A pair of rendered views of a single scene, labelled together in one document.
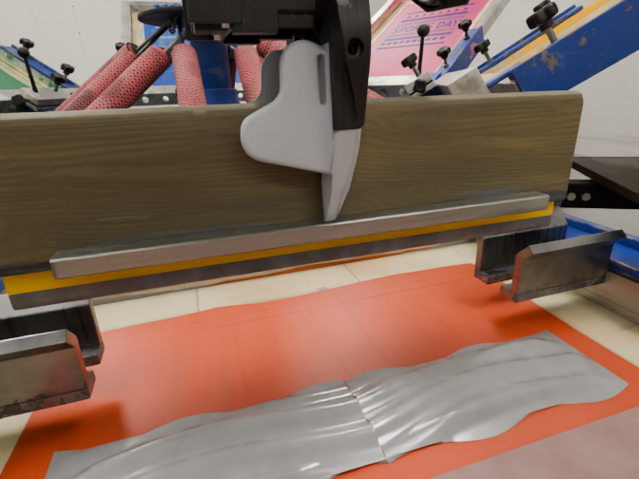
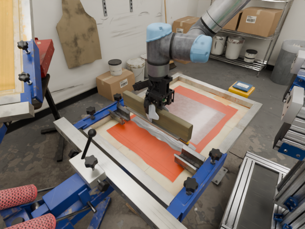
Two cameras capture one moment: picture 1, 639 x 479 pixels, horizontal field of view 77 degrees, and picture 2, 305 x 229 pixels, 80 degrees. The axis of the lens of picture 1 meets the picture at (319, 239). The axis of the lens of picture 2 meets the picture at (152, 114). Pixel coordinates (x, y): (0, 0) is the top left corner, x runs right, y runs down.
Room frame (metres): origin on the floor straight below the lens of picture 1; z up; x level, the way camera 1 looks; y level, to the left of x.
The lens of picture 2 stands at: (0.54, 0.50, 1.57)
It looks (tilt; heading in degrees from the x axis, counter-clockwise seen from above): 39 degrees down; 240
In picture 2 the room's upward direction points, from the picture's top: straight up
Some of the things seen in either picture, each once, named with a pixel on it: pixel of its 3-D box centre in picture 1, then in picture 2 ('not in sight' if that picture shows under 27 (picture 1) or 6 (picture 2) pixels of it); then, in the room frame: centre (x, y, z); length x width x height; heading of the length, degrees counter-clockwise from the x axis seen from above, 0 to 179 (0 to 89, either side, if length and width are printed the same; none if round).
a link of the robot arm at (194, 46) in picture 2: not in sight; (191, 46); (0.16, 0.08, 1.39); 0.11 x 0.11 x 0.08; 39
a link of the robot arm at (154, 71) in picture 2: not in sight; (158, 67); (0.24, 0.01, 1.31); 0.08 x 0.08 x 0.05
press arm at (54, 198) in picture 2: not in sight; (75, 187); (0.60, 0.10, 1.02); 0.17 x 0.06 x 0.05; 17
